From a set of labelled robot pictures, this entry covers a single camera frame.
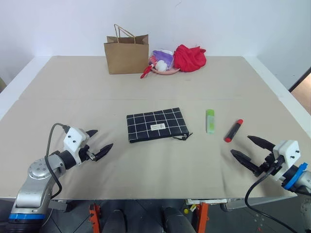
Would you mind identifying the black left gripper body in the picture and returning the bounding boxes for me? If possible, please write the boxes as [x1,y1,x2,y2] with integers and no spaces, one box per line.
[78,144,98,163]

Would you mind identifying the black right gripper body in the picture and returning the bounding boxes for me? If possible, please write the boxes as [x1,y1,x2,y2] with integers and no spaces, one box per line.
[252,152,284,178]

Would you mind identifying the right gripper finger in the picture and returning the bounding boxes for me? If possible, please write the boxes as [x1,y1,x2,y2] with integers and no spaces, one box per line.
[230,149,259,176]
[247,135,276,156]

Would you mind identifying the black grid pencil pouch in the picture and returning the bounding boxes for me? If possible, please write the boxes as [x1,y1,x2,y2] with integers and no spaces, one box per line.
[126,107,194,144]

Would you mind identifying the black pen with red ends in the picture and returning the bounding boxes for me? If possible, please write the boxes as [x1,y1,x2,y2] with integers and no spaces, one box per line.
[224,118,244,143]

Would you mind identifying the beige table cloth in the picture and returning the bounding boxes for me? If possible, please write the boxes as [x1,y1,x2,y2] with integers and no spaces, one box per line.
[0,55,298,201]

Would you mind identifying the green glue stick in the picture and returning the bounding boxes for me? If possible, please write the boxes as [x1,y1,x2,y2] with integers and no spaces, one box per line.
[205,109,216,135]

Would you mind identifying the orange table stand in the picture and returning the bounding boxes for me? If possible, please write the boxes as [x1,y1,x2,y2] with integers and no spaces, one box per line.
[88,203,102,233]
[196,202,210,233]

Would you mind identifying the brown paper bag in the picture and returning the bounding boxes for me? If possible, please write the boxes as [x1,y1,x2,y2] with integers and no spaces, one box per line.
[104,23,150,75]

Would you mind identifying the dark rounded shape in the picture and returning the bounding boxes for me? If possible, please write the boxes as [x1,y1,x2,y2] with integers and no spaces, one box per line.
[162,205,195,233]

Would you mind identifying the pink plate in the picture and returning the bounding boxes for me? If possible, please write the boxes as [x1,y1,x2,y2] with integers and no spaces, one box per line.
[150,66,181,75]

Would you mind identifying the purple white pouch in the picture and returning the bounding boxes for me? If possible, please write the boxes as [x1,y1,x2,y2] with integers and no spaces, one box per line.
[152,49,174,71]

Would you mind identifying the red crumpled cloth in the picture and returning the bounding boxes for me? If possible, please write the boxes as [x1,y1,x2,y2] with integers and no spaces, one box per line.
[173,44,207,73]

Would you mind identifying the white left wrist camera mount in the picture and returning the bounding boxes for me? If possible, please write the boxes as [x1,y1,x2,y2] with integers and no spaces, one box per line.
[63,127,90,165]

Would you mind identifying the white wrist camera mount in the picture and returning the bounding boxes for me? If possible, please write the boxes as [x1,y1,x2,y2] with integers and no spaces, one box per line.
[272,140,302,182]
[63,127,90,165]

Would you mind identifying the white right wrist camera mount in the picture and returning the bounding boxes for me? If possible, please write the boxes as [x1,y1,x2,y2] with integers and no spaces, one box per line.
[272,140,302,182]

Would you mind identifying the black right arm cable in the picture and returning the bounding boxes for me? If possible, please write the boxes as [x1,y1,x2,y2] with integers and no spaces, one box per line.
[244,157,300,233]

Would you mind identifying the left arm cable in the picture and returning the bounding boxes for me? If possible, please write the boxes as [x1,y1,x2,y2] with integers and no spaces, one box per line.
[44,122,71,200]

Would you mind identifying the white bracket under table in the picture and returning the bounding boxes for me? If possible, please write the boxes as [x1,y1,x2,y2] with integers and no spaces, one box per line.
[185,198,228,205]

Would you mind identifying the grey bracket under table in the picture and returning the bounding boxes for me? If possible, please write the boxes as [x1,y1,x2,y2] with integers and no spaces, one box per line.
[48,200,68,212]

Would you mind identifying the dark door frame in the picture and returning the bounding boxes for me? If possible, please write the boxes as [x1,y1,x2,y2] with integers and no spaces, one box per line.
[288,65,311,93]

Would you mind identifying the red plastic toy piece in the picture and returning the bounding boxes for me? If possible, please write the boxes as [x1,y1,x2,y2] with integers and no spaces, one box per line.
[139,65,153,79]

